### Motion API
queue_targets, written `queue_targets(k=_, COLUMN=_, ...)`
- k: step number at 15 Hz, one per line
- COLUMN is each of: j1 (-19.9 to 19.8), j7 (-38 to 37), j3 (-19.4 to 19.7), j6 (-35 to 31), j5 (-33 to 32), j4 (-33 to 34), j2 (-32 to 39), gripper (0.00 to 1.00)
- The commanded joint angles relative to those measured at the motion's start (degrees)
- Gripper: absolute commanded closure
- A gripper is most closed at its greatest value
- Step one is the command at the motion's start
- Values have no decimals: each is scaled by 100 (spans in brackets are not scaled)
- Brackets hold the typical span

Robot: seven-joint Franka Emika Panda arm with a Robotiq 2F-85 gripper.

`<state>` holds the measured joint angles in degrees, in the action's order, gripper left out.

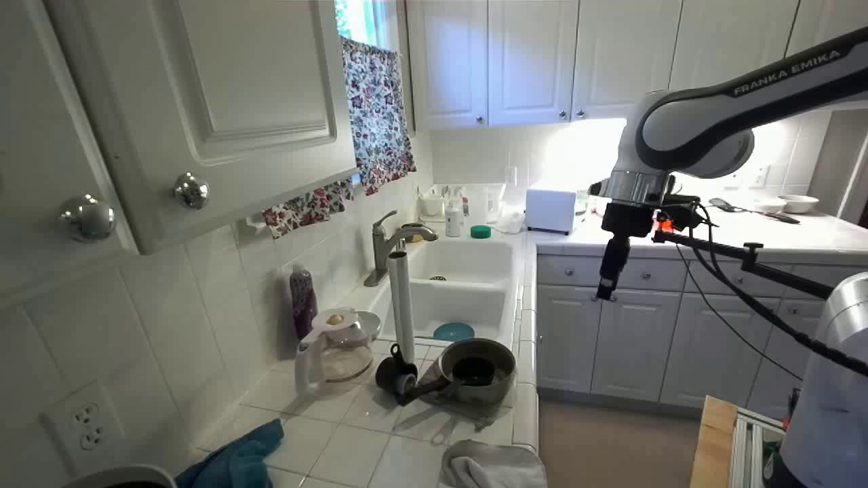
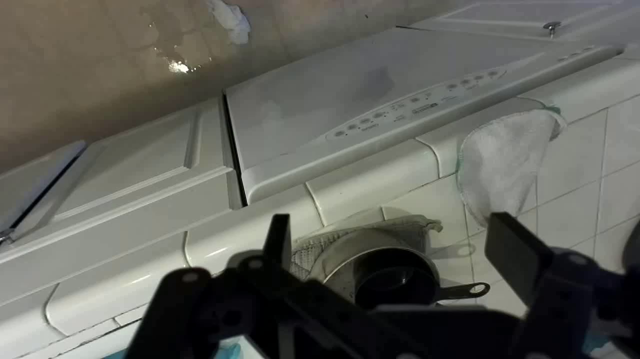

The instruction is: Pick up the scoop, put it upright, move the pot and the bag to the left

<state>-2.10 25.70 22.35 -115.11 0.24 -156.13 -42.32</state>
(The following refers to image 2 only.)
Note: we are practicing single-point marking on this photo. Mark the black pan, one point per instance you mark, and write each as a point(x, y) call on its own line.
point(337, 256)

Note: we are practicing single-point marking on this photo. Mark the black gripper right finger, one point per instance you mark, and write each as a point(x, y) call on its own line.
point(566, 300)

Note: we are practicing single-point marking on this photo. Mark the black measuring scoop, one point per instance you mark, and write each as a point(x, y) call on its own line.
point(392, 280)

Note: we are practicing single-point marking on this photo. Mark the white dishwasher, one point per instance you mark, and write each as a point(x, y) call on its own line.
point(332, 101)

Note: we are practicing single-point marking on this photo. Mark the white blue crumpled bag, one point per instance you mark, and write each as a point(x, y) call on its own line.
point(230, 21)

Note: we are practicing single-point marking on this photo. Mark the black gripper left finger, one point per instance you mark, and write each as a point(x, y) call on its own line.
point(201, 312)

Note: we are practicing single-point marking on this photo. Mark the white folded towel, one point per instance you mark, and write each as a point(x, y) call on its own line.
point(500, 161)

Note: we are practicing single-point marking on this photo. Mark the white base cabinet door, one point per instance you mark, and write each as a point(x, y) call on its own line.
point(507, 13)

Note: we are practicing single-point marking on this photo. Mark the white sink cabinet front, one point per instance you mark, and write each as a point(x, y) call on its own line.
point(132, 167)

